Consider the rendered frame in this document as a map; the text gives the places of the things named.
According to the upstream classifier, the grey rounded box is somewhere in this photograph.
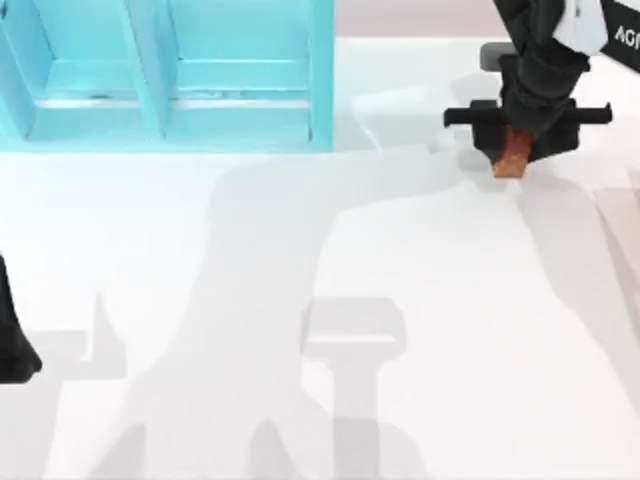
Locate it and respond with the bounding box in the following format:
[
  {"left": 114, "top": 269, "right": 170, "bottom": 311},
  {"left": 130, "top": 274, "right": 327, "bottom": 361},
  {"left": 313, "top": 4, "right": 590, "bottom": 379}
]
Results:
[{"left": 478, "top": 42, "right": 517, "bottom": 69}]

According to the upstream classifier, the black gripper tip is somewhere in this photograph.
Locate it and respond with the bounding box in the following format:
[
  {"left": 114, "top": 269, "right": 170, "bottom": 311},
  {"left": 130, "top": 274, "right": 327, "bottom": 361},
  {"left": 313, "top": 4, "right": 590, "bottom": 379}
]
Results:
[{"left": 0, "top": 254, "right": 44, "bottom": 386}]

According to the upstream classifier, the light blue rack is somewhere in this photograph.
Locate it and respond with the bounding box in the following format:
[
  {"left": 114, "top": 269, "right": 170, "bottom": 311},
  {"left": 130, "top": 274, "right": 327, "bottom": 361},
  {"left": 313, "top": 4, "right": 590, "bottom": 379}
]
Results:
[{"left": 0, "top": 0, "right": 335, "bottom": 154}]

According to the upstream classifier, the orange brown book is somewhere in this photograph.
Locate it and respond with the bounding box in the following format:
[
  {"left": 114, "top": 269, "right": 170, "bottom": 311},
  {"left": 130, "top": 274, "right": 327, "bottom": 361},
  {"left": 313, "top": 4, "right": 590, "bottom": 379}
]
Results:
[{"left": 492, "top": 123, "right": 533, "bottom": 180}]

